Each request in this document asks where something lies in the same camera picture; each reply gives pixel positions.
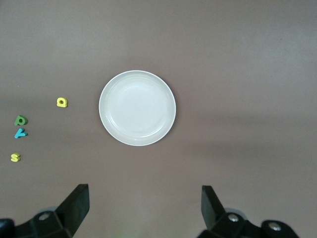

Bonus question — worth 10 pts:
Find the beige round plate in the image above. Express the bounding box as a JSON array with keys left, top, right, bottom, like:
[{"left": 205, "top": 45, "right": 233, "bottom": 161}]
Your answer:
[{"left": 98, "top": 70, "right": 177, "bottom": 147}]

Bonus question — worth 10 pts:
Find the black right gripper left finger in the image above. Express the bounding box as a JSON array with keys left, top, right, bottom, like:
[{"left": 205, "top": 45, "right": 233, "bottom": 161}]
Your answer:
[{"left": 14, "top": 183, "right": 89, "bottom": 238}]

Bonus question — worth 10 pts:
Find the brown table cover sheet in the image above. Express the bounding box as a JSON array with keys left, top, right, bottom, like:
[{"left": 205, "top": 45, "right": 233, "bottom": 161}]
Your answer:
[{"left": 0, "top": 0, "right": 317, "bottom": 238}]

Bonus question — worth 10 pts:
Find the green foam letter d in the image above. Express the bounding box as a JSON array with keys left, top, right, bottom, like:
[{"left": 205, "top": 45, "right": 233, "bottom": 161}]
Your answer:
[{"left": 14, "top": 115, "right": 28, "bottom": 126}]

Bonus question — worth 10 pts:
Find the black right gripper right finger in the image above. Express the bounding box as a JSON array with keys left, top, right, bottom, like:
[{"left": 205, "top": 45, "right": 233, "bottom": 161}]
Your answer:
[{"left": 195, "top": 185, "right": 263, "bottom": 238}]

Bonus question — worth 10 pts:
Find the teal foam letter y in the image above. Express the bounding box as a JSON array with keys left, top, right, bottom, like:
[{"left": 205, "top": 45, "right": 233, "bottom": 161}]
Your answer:
[{"left": 14, "top": 128, "right": 28, "bottom": 139}]

